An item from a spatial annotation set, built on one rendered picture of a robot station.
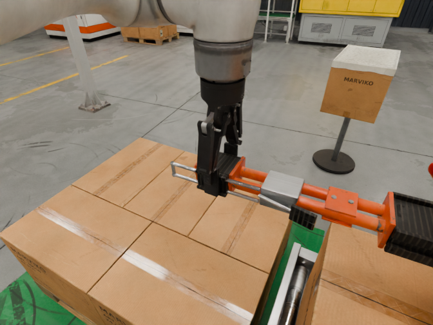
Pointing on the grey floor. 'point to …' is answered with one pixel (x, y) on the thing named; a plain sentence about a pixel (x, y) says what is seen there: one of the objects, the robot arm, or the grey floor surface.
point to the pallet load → (160, 35)
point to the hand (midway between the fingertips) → (221, 171)
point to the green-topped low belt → (276, 20)
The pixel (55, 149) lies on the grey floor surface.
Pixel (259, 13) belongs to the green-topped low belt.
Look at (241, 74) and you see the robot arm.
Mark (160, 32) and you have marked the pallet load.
